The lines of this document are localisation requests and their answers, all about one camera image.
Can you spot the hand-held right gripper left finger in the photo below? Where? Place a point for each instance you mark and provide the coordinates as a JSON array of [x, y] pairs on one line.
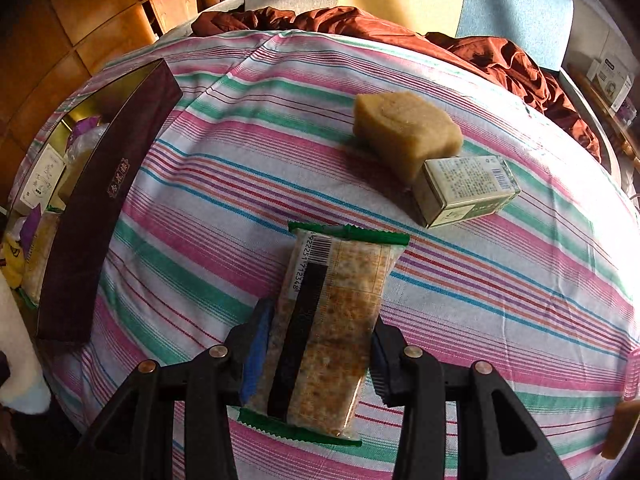
[[255, 360]]

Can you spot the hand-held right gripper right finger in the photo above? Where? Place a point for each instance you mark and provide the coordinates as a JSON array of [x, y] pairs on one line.
[[378, 375]]

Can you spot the green-edged cracker packet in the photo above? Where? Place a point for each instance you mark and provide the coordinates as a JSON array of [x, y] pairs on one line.
[[345, 310]]

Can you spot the maroon tin box gold inside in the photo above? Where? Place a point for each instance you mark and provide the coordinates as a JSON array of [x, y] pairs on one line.
[[100, 220]]

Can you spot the striped bed sheet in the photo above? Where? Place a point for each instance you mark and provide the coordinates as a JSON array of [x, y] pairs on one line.
[[250, 160]]

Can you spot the green and white small box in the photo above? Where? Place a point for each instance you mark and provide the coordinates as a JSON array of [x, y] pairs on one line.
[[465, 190]]

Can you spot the tan snack packet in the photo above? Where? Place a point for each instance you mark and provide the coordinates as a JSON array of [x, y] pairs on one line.
[[42, 260]]

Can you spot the white fluffy cloth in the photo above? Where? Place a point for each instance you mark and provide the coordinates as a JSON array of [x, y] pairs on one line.
[[20, 360]]

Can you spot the tan sponge block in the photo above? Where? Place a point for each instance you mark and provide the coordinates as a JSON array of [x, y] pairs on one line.
[[400, 135]]

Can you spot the yellow snack packet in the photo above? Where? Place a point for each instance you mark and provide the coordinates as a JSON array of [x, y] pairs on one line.
[[11, 262]]

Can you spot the clear plastic wrapped snack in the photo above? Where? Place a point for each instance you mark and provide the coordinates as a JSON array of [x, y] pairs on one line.
[[85, 145]]

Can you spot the white printed carton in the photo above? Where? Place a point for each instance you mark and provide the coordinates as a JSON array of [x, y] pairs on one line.
[[42, 180]]

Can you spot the dark red cloth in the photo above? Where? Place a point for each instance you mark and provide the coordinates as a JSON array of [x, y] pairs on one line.
[[350, 22]]

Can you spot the white carton with purple print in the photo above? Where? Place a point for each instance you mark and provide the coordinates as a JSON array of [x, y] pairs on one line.
[[610, 80]]

